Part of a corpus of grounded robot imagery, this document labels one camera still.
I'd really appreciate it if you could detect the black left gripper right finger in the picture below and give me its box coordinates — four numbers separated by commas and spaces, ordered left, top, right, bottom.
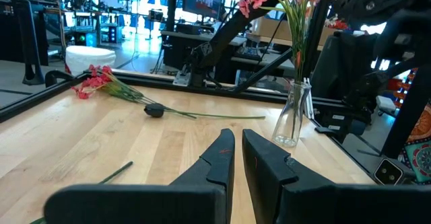
242, 128, 431, 224

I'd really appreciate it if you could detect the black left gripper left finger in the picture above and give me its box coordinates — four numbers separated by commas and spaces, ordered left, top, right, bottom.
43, 128, 236, 224

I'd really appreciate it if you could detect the clear glass vase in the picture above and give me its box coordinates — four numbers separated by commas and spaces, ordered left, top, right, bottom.
271, 81, 312, 148

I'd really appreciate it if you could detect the black artificial flower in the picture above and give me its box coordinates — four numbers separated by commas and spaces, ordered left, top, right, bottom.
143, 102, 267, 120

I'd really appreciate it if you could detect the red artificial flower bunch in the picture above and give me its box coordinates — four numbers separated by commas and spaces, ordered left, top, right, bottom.
70, 65, 198, 120

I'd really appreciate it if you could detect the colourful mandala cloth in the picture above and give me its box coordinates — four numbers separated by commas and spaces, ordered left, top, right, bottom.
399, 99, 431, 184

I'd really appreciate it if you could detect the black square plug box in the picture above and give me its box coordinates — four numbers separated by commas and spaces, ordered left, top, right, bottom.
373, 158, 404, 186

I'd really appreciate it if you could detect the brown cardboard box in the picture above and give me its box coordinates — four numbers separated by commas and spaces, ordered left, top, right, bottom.
251, 15, 334, 46

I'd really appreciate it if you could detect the white round bin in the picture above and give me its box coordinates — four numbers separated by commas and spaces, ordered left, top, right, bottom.
65, 44, 117, 77

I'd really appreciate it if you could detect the black stand post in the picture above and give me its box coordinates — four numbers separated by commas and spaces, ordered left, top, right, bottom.
13, 0, 46, 86

